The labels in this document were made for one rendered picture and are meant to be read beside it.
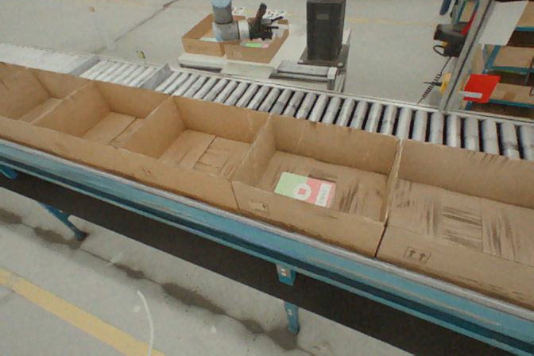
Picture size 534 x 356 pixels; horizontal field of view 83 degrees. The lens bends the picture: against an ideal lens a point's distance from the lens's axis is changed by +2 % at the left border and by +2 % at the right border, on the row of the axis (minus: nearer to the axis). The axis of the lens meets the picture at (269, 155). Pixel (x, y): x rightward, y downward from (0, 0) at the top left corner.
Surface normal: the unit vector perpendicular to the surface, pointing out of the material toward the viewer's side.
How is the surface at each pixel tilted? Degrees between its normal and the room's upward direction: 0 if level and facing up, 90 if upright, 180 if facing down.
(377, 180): 0
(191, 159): 2
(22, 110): 89
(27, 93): 90
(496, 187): 89
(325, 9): 90
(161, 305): 0
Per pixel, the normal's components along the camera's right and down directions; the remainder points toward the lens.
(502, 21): -0.38, 0.70
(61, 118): 0.92, 0.21
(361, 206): -0.09, -0.68
